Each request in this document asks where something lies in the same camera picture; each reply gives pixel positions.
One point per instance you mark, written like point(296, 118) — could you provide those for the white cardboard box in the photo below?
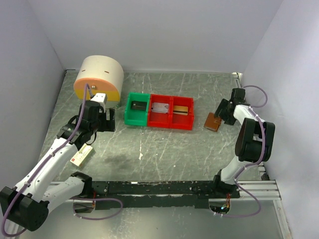
point(82, 155)

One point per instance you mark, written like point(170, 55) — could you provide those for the black VIP card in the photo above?
point(138, 105)

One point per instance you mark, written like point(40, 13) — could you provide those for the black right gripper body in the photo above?
point(231, 119)

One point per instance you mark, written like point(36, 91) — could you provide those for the silver white card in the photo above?
point(162, 108)

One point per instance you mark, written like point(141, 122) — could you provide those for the red right plastic bin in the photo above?
point(180, 121)

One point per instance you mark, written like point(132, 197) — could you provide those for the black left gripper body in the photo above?
point(104, 124)

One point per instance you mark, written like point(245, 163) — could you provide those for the brown leather card holder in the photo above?
point(212, 123)

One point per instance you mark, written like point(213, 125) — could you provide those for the red plastic bin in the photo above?
point(157, 119)
point(180, 121)

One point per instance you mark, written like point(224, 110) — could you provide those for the red middle plastic bin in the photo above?
point(157, 119)

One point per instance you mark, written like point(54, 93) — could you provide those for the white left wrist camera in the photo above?
point(101, 98)

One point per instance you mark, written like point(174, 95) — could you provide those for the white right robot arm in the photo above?
point(254, 141)

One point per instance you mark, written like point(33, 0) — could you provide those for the round mini drawer cabinet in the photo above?
point(103, 74)

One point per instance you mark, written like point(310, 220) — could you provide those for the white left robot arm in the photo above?
point(30, 201)

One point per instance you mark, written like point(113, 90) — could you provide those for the gold card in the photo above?
point(180, 110)

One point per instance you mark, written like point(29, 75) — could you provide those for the green plastic bin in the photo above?
point(135, 117)

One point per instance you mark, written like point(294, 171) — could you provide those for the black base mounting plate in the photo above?
point(197, 194)

